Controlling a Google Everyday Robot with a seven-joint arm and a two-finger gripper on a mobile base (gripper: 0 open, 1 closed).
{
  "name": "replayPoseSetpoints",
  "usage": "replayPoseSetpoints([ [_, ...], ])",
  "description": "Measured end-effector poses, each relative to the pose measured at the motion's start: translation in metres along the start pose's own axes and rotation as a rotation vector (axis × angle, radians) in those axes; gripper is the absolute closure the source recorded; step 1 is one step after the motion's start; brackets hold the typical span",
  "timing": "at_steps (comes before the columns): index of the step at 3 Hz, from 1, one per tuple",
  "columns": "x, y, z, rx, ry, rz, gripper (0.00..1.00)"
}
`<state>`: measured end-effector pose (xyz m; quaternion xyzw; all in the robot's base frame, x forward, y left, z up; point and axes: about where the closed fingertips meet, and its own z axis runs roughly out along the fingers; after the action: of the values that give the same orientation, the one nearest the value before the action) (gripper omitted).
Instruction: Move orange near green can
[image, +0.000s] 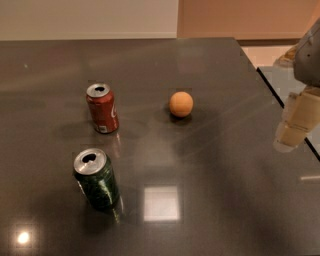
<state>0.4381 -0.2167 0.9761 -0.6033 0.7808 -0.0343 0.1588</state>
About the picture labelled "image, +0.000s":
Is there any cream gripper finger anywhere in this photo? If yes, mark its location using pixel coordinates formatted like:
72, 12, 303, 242
273, 87, 320, 153

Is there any orange ball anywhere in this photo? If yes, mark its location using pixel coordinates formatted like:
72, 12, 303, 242
169, 92, 193, 118

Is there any red soda can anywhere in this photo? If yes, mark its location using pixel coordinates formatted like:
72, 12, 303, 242
86, 83, 119, 134

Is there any green soda can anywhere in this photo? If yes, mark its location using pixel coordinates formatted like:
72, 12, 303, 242
73, 148, 120, 210

